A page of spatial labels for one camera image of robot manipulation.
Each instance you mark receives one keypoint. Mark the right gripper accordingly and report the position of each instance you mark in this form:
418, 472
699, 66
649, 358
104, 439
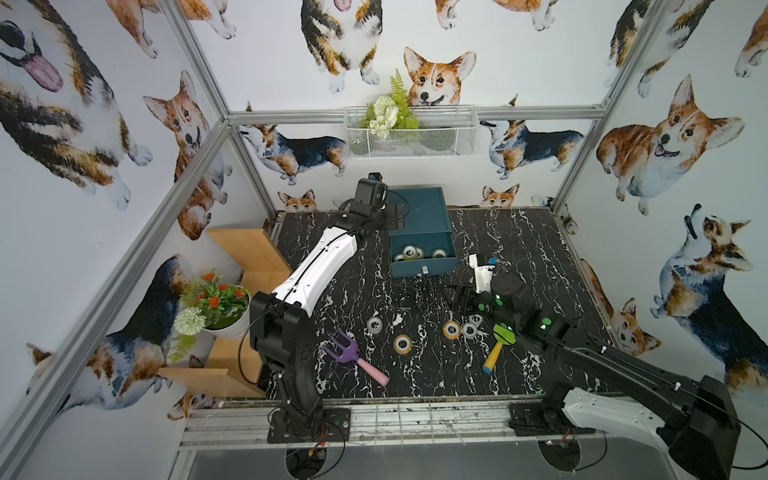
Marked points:
466, 294

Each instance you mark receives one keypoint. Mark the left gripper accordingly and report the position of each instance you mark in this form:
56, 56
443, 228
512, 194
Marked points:
390, 218

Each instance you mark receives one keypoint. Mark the teal drawer cabinet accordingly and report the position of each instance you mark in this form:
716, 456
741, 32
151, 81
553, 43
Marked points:
427, 226

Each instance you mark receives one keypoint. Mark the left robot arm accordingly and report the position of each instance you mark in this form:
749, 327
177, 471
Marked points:
281, 330

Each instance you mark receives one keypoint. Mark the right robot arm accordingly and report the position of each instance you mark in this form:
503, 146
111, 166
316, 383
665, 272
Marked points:
694, 422

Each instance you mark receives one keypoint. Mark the orange tape roll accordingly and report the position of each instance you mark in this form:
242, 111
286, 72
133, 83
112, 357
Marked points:
403, 344
451, 330

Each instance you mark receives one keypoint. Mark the green toy shovel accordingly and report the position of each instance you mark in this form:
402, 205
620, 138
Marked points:
499, 342

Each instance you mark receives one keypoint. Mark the fern and white flowers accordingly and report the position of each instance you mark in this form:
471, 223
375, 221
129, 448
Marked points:
390, 113

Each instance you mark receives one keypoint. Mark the purple toy garden fork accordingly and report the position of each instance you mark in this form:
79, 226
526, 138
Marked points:
343, 349

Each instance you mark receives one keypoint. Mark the potted red flower plant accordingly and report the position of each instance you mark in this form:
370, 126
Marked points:
209, 305

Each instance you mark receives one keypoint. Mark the wooden corner shelf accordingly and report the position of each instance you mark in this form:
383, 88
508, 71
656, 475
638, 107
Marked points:
232, 368

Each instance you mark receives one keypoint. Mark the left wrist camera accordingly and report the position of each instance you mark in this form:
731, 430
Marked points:
372, 191

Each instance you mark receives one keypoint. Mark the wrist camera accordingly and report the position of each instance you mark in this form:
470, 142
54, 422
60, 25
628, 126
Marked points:
372, 191
483, 268

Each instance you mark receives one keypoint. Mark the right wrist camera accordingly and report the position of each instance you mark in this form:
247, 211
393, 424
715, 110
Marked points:
483, 268

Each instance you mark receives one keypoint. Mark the white wire basket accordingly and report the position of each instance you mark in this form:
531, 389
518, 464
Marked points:
441, 132

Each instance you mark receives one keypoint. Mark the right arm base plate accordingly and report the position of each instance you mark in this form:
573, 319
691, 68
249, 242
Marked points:
539, 419

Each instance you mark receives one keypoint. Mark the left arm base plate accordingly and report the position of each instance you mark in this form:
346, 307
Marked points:
327, 424

